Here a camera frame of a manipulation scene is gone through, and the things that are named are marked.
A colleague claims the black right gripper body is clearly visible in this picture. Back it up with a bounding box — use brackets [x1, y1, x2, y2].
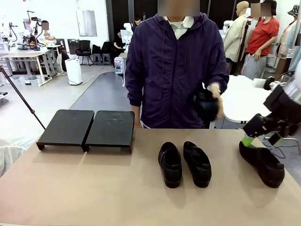
[243, 113, 299, 139]

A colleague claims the black leather loafer shoe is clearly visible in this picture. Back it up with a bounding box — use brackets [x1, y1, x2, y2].
[193, 88, 224, 122]
[238, 140, 285, 188]

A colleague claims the black leather strap shoe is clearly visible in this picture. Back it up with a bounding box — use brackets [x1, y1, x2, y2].
[158, 141, 183, 189]
[182, 140, 212, 188]

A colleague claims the person's right forearm purple sleeve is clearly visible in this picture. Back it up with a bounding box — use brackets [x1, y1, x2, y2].
[124, 68, 144, 106]

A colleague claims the person's left forearm purple sleeve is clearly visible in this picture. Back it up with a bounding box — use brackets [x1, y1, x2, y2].
[202, 75, 230, 96]

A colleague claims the black light stand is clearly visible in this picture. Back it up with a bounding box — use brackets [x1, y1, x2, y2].
[236, 20, 252, 76]

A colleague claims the black metal shoe stand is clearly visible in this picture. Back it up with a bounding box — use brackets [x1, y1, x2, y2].
[36, 109, 95, 153]
[85, 110, 135, 155]

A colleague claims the person's left hand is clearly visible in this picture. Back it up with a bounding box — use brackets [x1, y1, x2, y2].
[206, 83, 222, 97]

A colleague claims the person's right hand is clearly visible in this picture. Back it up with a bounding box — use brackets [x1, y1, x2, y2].
[132, 105, 142, 129]

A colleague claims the white work table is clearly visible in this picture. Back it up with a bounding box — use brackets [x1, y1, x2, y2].
[221, 74, 301, 124]

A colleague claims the mannequin in beige jacket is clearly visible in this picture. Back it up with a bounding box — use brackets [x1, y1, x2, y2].
[223, 1, 251, 63]

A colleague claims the person in purple jacket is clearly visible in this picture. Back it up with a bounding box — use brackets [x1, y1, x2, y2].
[124, 0, 230, 129]

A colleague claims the computer case with lights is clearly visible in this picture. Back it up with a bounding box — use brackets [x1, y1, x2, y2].
[114, 57, 124, 74]

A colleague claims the seated person in black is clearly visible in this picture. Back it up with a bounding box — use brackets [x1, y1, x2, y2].
[113, 32, 127, 56]

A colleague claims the black office chair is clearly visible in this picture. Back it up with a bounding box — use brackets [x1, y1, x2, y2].
[75, 40, 93, 65]

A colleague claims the seated person in white shirt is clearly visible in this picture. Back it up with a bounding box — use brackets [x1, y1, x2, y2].
[35, 20, 57, 47]

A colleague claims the black tripod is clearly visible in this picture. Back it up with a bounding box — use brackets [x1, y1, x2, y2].
[0, 65, 47, 130]

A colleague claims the white wrinkled cover sheet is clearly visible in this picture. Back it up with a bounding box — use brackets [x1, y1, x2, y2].
[0, 138, 26, 178]

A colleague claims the wooden top desk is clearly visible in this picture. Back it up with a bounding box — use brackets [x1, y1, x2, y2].
[0, 51, 51, 86]

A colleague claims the black floor cable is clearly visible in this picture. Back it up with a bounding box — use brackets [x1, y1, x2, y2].
[265, 140, 286, 160]

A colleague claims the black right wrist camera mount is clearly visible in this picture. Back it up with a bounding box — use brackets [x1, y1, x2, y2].
[263, 83, 301, 114]

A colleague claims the grey wall panel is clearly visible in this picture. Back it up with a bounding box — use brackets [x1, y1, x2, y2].
[76, 9, 97, 37]

